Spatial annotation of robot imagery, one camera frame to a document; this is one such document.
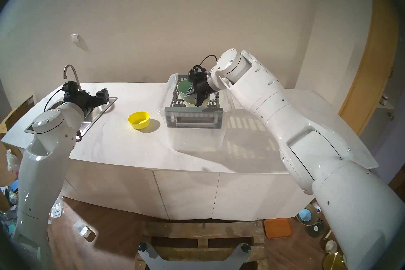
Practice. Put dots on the crumpled silver plastic wrap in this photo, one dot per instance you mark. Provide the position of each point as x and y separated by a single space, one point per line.
8 214

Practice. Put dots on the white wall switch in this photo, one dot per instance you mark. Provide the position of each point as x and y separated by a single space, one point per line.
74 38

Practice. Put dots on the wooden door frame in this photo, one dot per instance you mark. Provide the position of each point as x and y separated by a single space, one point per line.
370 70

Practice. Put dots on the brown cardboard box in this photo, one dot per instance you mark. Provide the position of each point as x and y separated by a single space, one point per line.
17 114

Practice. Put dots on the clear plastic storage bin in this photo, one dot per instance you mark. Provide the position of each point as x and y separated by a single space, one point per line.
196 141

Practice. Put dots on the yellow bowl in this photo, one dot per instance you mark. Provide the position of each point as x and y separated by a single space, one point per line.
138 120

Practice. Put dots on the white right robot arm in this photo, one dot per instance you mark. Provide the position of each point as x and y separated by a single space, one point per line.
284 114

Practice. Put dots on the white bottle pink cap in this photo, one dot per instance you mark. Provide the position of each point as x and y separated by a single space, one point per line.
315 207

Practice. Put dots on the clear glass plate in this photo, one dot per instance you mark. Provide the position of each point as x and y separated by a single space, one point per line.
314 218

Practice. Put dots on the white kitchen counter cabinet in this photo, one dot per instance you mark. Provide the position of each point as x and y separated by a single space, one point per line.
186 190

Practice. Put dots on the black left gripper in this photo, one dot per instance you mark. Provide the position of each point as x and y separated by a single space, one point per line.
80 101

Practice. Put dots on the black round base knob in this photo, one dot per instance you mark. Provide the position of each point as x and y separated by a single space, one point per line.
246 248
143 247

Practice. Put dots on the gold round plate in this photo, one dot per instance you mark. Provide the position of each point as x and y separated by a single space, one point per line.
332 262

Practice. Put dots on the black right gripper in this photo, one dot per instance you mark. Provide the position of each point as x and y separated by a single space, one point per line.
204 86

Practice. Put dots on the wooden pallet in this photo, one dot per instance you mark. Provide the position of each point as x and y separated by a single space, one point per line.
196 229

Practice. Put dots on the blue flat book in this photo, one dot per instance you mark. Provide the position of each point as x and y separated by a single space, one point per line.
13 185

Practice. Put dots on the dark glass plate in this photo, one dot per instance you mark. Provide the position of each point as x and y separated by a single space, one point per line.
314 230

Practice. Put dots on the large cream spoon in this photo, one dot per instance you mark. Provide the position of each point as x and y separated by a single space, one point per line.
327 234

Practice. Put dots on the small cream cup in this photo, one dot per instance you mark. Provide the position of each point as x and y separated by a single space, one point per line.
330 246

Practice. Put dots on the clear bag with label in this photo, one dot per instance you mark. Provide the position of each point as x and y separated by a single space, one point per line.
58 209

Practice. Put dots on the small blue bowl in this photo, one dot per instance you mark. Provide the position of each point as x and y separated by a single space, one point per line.
304 214

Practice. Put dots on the chrome gooseneck faucet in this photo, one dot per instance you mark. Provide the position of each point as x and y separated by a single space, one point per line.
76 77

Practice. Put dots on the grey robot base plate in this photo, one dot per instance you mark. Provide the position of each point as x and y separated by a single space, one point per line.
190 265

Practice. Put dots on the clear plastic container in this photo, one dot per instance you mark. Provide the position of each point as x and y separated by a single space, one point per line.
83 229

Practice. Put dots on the cream bowl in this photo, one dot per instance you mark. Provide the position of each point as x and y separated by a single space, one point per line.
206 102

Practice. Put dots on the stainless steel sink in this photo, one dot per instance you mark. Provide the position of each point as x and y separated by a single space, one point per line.
96 116

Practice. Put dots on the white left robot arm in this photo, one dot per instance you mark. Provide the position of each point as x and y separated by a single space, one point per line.
44 161

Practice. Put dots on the teal sponge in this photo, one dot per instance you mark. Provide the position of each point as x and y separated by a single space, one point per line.
9 228

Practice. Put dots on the grey dish drying rack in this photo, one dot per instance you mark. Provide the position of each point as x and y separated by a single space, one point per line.
193 113

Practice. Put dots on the white crumpled plastic bag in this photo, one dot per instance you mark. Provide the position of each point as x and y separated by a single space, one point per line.
13 160

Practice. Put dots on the mint green bowl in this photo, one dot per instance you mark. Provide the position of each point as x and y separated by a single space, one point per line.
183 89

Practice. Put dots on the orange plastic tray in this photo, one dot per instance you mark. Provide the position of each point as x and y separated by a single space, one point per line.
277 228

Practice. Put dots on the brown cardboard sheet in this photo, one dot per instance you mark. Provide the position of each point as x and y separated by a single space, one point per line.
6 165

